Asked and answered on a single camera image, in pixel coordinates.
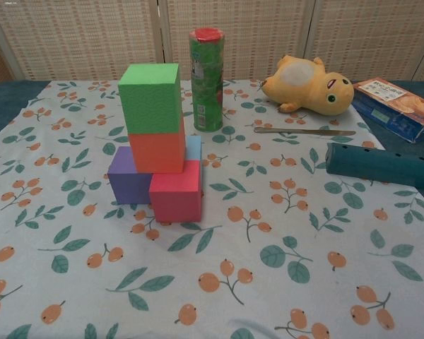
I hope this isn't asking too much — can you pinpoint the orange foam cube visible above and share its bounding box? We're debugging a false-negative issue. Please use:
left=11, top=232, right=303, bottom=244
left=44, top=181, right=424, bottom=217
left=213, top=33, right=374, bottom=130
left=127, top=117, right=187, bottom=174

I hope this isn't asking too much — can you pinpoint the purple foam cube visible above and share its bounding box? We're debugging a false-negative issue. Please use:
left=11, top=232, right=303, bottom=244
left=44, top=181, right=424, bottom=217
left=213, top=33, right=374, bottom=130
left=107, top=145, right=154, bottom=206

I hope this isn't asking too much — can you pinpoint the green foam cube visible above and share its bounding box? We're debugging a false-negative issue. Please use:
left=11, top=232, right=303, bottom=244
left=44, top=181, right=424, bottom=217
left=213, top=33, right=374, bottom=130
left=118, top=63, right=183, bottom=136

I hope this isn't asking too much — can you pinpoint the light blue foam cube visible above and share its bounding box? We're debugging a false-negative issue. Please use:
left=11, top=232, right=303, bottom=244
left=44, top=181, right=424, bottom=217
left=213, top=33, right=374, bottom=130
left=184, top=136, right=203, bottom=162

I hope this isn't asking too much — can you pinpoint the red foam cube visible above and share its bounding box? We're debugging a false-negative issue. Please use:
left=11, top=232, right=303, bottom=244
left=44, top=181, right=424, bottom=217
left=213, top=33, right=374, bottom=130
left=148, top=159, right=203, bottom=223

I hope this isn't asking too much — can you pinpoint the green chips can red lid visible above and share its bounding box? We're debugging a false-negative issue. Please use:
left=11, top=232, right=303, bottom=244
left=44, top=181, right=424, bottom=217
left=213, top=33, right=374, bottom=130
left=188, top=27, right=225, bottom=133

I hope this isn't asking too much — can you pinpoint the floral print tablecloth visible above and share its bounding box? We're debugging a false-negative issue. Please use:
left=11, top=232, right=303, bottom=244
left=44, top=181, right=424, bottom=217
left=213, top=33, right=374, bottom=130
left=0, top=79, right=424, bottom=339

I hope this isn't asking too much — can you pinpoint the metal table knife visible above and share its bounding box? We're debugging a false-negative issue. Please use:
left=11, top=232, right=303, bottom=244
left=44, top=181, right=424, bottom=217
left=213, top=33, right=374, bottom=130
left=253, top=126, right=357, bottom=137

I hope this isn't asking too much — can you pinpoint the yellow plush toy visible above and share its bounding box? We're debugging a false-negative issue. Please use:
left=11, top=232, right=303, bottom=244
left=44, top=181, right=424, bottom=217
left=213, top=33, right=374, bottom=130
left=260, top=54, right=355, bottom=117

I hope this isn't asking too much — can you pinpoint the teal cylinder with holes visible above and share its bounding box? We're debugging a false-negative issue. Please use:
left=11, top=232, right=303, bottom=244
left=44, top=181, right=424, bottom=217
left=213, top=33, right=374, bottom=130
left=325, top=142, right=424, bottom=189

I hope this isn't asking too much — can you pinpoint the woven folding screen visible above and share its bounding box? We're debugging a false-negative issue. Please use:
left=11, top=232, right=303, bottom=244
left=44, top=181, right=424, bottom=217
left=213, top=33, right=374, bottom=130
left=0, top=0, right=424, bottom=89

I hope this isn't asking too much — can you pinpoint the blue cracker box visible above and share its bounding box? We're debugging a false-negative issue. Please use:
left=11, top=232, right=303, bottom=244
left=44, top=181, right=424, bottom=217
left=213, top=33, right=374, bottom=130
left=351, top=77, right=424, bottom=144

